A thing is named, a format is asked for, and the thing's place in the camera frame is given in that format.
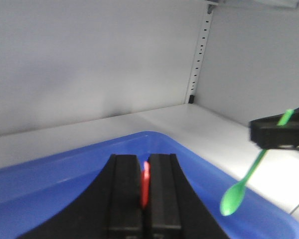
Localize blue plastic tray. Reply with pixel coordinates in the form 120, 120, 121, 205
0, 131, 299, 239

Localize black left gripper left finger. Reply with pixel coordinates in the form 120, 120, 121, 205
19, 154, 143, 239

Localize red plastic spoon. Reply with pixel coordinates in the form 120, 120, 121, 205
140, 161, 150, 209

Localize white cabinet shelf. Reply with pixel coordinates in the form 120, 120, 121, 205
0, 104, 299, 220

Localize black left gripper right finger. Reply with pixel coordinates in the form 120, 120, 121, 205
146, 154, 228, 239

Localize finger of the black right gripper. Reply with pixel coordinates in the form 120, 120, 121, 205
249, 108, 299, 151

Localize green plastic spoon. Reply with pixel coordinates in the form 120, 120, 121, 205
220, 109, 295, 217

